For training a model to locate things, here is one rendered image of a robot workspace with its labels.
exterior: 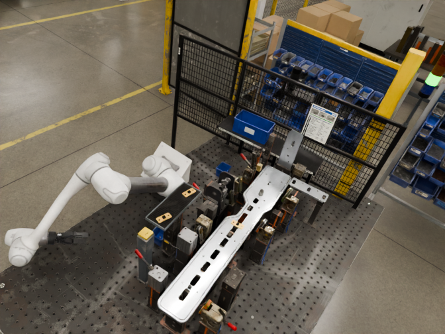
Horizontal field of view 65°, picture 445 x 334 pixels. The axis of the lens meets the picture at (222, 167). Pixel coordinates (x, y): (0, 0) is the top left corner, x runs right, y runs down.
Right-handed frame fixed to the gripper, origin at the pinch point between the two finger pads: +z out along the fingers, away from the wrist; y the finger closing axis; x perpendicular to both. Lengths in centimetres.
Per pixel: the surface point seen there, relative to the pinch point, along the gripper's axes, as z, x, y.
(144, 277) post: 34.8, 25.0, -4.7
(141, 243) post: 25.8, 12.5, -34.8
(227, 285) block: 70, 38, -45
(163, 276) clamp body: 36, 31, -40
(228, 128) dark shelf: 106, -94, -6
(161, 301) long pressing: 35, 43, -37
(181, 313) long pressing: 44, 50, -42
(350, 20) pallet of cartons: 380, -370, 32
